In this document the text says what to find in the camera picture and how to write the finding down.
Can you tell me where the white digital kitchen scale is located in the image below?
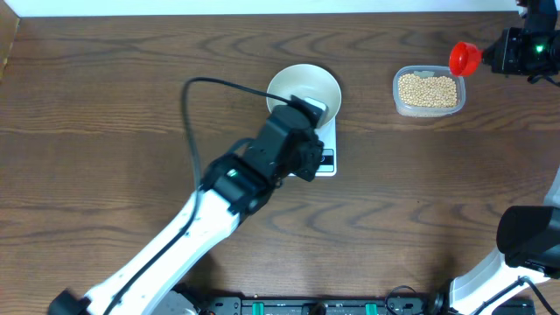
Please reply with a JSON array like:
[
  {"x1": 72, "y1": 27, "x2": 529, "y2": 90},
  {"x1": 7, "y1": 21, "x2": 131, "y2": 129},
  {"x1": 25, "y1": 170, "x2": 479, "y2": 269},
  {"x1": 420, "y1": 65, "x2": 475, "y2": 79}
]
[{"x1": 316, "y1": 118, "x2": 338, "y2": 177}]

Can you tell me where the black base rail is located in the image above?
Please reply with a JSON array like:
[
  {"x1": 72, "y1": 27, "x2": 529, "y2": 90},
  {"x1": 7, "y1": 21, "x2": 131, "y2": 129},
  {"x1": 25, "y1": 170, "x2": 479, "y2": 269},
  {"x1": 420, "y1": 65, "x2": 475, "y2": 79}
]
[{"x1": 174, "y1": 296, "x2": 536, "y2": 315}]

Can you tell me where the clear plastic container of soybeans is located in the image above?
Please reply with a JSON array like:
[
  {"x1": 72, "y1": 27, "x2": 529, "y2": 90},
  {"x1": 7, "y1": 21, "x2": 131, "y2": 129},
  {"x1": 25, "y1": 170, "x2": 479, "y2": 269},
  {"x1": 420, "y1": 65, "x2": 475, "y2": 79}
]
[{"x1": 392, "y1": 66, "x2": 466, "y2": 118}]

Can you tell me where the red plastic measuring scoop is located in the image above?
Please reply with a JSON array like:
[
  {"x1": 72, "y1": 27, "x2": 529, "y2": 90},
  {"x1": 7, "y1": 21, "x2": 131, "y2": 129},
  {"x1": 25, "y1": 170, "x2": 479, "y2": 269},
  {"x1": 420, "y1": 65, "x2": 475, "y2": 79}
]
[{"x1": 449, "y1": 42, "x2": 483, "y2": 77}]

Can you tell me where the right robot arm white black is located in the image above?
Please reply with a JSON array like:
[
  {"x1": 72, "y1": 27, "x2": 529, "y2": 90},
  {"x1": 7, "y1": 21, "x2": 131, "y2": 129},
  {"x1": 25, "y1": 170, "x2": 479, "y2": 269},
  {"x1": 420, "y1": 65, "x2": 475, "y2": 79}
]
[{"x1": 427, "y1": 26, "x2": 559, "y2": 314}]

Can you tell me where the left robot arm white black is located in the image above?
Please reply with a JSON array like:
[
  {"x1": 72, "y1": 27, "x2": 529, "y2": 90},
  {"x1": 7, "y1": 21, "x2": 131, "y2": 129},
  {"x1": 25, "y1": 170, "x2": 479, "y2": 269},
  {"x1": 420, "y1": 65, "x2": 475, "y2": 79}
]
[{"x1": 47, "y1": 124, "x2": 324, "y2": 314}]

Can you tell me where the cream round bowl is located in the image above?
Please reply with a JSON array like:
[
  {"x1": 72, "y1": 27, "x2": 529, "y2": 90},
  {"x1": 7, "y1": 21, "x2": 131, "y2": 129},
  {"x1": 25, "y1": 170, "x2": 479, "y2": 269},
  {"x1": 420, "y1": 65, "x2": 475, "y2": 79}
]
[{"x1": 267, "y1": 64, "x2": 342, "y2": 129}]

